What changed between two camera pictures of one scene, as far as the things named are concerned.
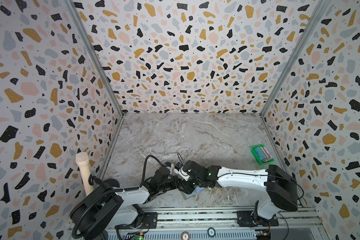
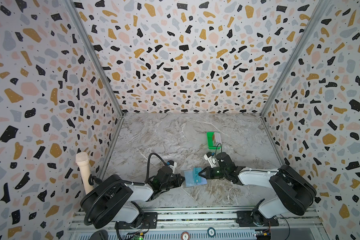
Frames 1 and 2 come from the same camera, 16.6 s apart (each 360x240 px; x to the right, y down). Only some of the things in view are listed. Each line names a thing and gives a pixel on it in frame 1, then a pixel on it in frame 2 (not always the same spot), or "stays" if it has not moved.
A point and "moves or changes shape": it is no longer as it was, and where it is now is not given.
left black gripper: (175, 178) stays
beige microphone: (82, 160) stays
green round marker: (211, 231) stays
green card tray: (262, 155) -> (209, 136)
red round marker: (185, 235) stays
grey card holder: (197, 190) moves or changes shape
